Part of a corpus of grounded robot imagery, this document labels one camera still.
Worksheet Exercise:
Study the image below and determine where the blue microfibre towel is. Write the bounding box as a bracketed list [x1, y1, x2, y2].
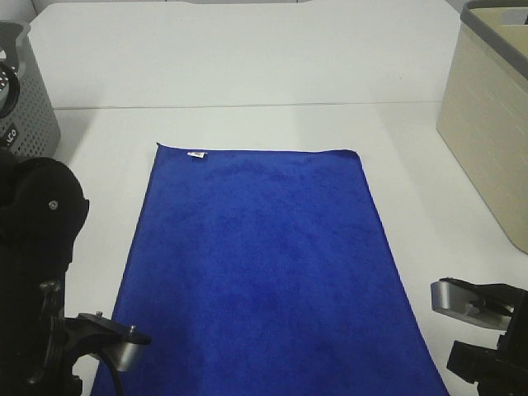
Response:
[112, 146, 447, 395]

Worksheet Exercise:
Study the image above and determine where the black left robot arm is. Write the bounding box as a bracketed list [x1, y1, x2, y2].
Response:
[1, 149, 89, 395]

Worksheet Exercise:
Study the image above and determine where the beige plastic storage bin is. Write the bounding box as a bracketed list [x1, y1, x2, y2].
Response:
[436, 1, 527, 252]

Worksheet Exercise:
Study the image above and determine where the grey perforated plastic basket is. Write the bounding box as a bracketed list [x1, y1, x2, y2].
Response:
[1, 21, 61, 160]

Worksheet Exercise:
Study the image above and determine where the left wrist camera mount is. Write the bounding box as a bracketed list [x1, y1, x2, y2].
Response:
[63, 313, 152, 395]

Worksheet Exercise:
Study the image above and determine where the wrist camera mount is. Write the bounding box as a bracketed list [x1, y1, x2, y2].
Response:
[63, 313, 152, 395]
[431, 278, 527, 395]

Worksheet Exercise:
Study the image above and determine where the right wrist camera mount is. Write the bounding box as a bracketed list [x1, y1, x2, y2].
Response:
[431, 278, 527, 395]

